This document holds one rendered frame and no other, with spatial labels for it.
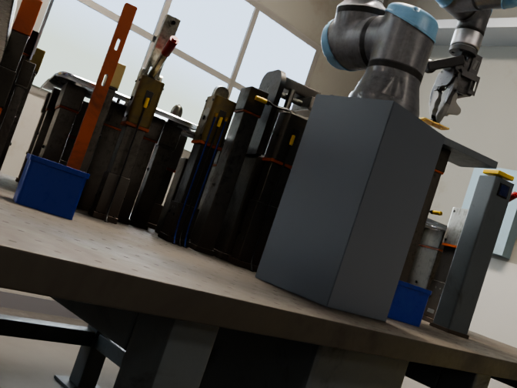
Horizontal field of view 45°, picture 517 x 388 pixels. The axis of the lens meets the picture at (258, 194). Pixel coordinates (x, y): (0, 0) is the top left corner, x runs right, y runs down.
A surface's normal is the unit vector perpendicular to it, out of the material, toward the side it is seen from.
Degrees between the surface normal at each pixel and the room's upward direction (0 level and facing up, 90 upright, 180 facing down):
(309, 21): 90
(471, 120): 90
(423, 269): 90
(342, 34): 99
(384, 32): 91
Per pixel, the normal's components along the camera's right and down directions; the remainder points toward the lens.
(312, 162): -0.68, -0.27
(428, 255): -0.86, -0.32
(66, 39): 0.66, 0.18
